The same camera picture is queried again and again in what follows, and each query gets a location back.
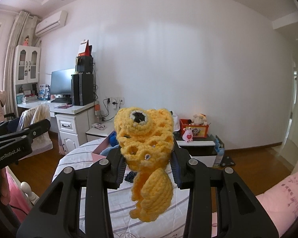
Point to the pink floral pillow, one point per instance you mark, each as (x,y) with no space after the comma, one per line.
(281,203)

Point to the navy knitted item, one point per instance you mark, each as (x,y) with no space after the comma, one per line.
(130,176)

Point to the beige plush toy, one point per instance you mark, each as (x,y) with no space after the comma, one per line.
(199,119)

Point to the black computer monitor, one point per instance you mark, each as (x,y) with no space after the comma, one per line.
(61,82)

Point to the white black tote bag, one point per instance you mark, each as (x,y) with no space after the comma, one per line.
(175,122)

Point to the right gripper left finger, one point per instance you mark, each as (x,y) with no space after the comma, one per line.
(56,213)

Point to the royal blue knitted item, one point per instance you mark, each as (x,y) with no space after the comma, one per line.
(113,139)

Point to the doll on cabinet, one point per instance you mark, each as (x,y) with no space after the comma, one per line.
(26,41)

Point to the small white side cabinet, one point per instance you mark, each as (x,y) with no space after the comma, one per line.
(94,133)

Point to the red toy storage box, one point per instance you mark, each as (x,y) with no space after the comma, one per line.
(199,131)

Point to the stack of books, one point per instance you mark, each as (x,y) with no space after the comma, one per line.
(29,99)

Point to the light blue fleece sock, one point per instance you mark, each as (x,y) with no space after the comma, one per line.
(106,151)

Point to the white air conditioner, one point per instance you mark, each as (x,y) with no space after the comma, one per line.
(51,23)

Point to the black keyboard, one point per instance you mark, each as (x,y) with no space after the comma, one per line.
(65,100)

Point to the white glass door cabinet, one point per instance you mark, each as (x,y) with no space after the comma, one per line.
(26,64)

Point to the black computer tower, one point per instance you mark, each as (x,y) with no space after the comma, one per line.
(82,89)

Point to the pink packet on cabinet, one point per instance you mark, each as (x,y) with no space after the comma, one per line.
(98,126)

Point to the red white paper bag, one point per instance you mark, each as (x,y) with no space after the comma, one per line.
(84,48)

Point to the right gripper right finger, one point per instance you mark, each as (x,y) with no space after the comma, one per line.
(239,212)

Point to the black speaker box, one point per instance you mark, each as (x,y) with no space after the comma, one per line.
(84,64)

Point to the blue carton beside bench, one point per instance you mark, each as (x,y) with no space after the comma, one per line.
(219,149)

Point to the pink cardboard box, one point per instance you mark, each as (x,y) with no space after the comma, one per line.
(103,147)

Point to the white desk with drawers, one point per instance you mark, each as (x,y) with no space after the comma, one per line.
(72,123)

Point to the yellow crochet item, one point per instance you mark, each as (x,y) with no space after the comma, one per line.
(146,141)

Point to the pink heart plush toy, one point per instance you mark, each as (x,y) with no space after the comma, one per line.
(188,134)

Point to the orange capped bottle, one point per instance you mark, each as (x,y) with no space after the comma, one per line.
(97,109)

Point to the black floor scale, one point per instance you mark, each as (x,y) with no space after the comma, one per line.
(227,161)

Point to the wall power outlets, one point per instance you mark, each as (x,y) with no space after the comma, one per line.
(116,100)

